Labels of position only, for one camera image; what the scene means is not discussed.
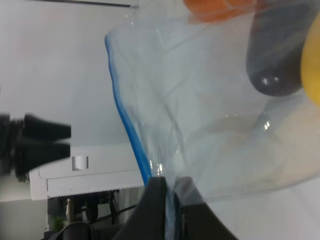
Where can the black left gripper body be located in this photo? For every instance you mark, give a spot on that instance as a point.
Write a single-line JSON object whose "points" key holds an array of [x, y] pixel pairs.
{"points": [[10, 133]]}

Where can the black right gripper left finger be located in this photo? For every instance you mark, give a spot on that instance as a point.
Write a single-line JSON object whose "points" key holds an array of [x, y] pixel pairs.
{"points": [[147, 221]]}

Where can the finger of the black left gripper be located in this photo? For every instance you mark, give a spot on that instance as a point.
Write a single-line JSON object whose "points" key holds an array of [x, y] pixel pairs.
{"points": [[30, 155], [39, 129]]}

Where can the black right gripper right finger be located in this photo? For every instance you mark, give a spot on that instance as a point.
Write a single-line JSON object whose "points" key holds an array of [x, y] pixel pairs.
{"points": [[194, 220]]}

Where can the clear blue-zipper file bag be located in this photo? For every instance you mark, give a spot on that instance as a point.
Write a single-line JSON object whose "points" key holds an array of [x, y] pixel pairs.
{"points": [[183, 94]]}

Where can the yellow fruit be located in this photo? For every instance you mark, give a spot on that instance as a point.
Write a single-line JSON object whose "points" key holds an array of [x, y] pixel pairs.
{"points": [[310, 62]]}

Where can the dark purple eggplant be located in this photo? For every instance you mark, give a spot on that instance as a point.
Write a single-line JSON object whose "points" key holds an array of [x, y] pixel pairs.
{"points": [[276, 40]]}

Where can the orange fruit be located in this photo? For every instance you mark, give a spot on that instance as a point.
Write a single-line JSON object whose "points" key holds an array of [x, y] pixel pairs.
{"points": [[214, 11]]}

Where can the white cabinet with handle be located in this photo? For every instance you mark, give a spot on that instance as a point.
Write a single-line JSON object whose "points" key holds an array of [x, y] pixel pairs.
{"points": [[89, 169]]}

